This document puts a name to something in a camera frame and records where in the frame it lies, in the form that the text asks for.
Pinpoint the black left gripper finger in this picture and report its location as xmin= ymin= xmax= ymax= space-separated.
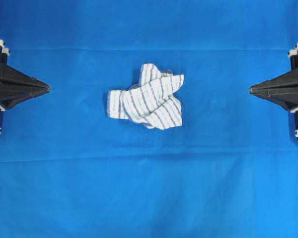
xmin=0 ymin=88 xmax=50 ymax=110
xmin=0 ymin=62 xmax=50 ymax=89

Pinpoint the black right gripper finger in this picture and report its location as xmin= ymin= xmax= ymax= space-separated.
xmin=249 ymin=68 xmax=298 ymax=92
xmin=249 ymin=89 xmax=298 ymax=111

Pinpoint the white blue striped towel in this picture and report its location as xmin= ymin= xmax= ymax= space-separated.
xmin=107 ymin=63 xmax=185 ymax=130

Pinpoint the blue table cloth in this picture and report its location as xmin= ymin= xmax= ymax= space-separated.
xmin=0 ymin=0 xmax=298 ymax=238

